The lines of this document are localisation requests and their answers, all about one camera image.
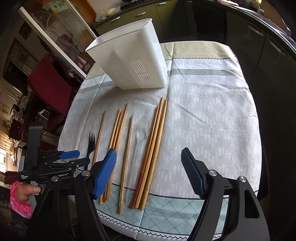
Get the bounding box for red chair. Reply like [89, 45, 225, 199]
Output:
[27, 54, 74, 132]

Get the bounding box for clear plastic spoon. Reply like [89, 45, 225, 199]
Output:
[125, 116, 149, 205]

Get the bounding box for left hand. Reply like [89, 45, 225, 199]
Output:
[16, 182, 41, 206]

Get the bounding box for patterned grey green tablecloth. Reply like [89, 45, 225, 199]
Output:
[58, 41, 262, 240]

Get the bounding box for dark lower cabinets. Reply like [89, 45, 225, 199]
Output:
[191, 0, 296, 202]

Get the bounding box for white plastic utensil holder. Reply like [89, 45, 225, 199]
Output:
[85, 18, 168, 90]

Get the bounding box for glass sliding door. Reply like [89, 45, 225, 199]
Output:
[18, 1, 96, 79]

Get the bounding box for wooden chopstick long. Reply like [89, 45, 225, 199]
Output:
[130, 97, 164, 208]

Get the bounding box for green kitchen cabinets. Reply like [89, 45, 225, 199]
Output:
[93, 1, 198, 43]

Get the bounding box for black plastic fork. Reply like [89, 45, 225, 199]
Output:
[86, 132, 96, 158]

